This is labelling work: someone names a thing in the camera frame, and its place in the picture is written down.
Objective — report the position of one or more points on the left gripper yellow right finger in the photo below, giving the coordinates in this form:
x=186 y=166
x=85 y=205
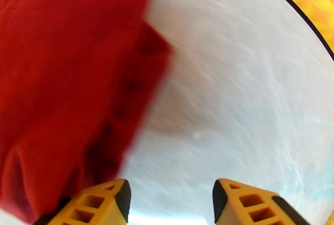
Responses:
x=248 y=205

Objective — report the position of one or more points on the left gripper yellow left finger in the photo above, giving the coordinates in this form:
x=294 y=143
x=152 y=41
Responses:
x=99 y=205

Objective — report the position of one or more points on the dark red t-shirt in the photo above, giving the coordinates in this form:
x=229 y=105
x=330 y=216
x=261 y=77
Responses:
x=65 y=62

